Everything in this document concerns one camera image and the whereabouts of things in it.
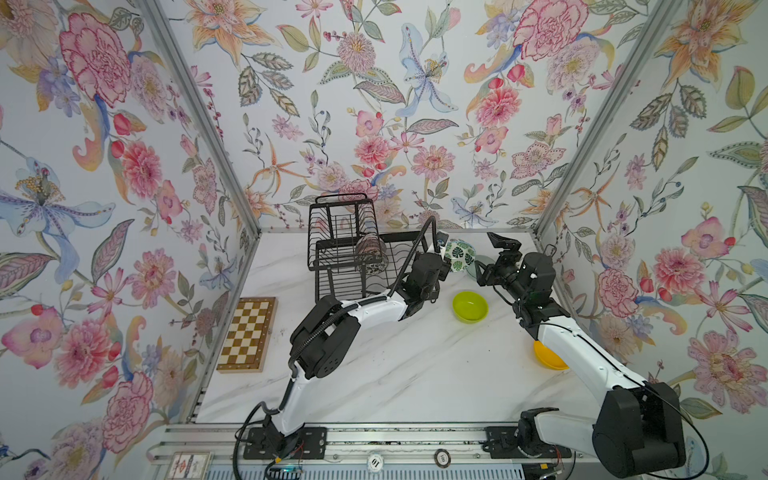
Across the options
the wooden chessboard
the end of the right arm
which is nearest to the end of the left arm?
the end of the right arm

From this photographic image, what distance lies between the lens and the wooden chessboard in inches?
33.8

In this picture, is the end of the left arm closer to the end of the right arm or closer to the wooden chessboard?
the end of the right arm
